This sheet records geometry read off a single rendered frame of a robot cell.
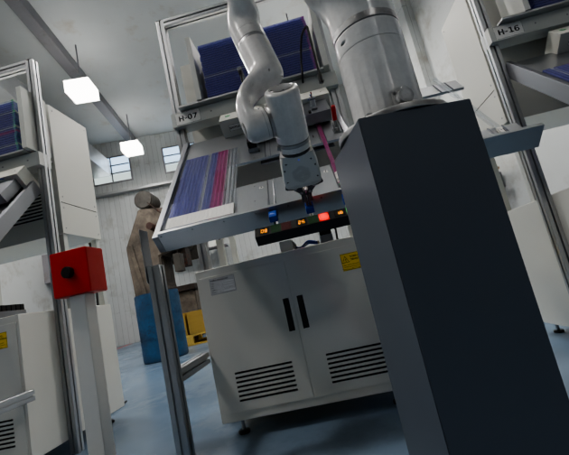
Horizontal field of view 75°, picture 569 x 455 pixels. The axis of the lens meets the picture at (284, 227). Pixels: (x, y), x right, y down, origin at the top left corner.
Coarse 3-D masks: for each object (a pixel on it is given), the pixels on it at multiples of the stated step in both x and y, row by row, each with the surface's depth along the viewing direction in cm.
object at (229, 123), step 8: (320, 88) 164; (304, 96) 162; (312, 96) 159; (320, 96) 159; (328, 96) 159; (264, 104) 166; (328, 104) 161; (232, 112) 168; (224, 120) 162; (232, 120) 162; (224, 128) 164; (232, 128) 164; (240, 128) 164; (224, 136) 166
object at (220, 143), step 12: (312, 132) 149; (324, 132) 147; (192, 144) 170; (204, 144) 167; (216, 144) 163; (228, 144) 160; (240, 144) 157; (264, 144) 150; (276, 144) 148; (312, 144) 140; (192, 156) 159; (240, 156) 148; (252, 156) 145; (264, 156) 143; (276, 156) 142; (180, 180) 145
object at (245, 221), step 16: (320, 192) 109; (336, 192) 109; (256, 208) 111; (272, 208) 110; (288, 208) 111; (304, 208) 111; (320, 208) 112; (336, 208) 112; (192, 224) 112; (208, 224) 112; (224, 224) 112; (240, 224) 113; (256, 224) 113; (272, 224) 114; (160, 240) 114; (176, 240) 115; (192, 240) 115; (208, 240) 116
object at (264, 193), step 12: (324, 168) 124; (276, 180) 126; (324, 180) 119; (336, 180) 117; (240, 192) 125; (252, 192) 123; (264, 192) 121; (276, 192) 119; (288, 192) 118; (312, 192) 114; (240, 204) 119; (252, 204) 117; (264, 204) 116; (168, 216) 124
